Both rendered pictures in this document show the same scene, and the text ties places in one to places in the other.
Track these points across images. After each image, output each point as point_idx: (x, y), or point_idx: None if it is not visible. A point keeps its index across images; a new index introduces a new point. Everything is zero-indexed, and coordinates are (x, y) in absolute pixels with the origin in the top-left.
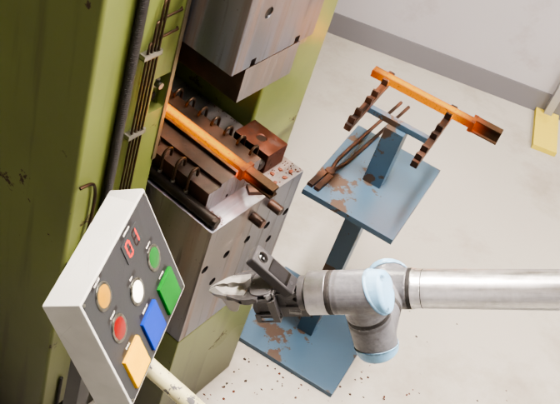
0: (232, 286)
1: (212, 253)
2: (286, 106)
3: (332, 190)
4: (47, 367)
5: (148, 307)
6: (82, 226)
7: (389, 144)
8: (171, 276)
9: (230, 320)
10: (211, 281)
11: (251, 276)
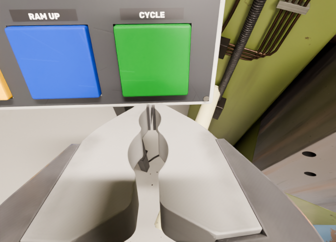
0: (165, 159)
1: (334, 147)
2: None
3: None
4: (188, 112)
5: (59, 25)
6: None
7: None
8: (174, 44)
9: (306, 212)
10: (309, 173)
11: (235, 239)
